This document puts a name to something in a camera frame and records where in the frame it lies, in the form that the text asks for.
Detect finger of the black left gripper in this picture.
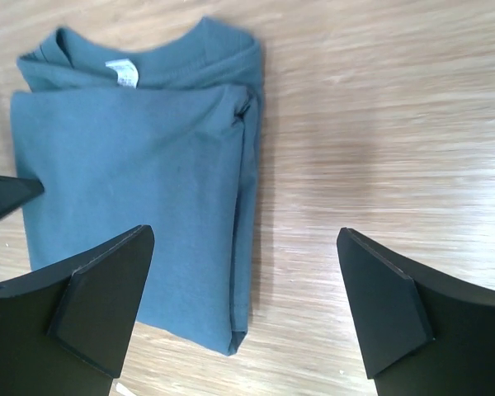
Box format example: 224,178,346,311
0,176,44,221

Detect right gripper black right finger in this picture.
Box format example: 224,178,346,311
337,228,495,395

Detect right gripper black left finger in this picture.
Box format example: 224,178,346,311
0,225,154,395

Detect teal blue t-shirt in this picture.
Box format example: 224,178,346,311
10,17,264,356

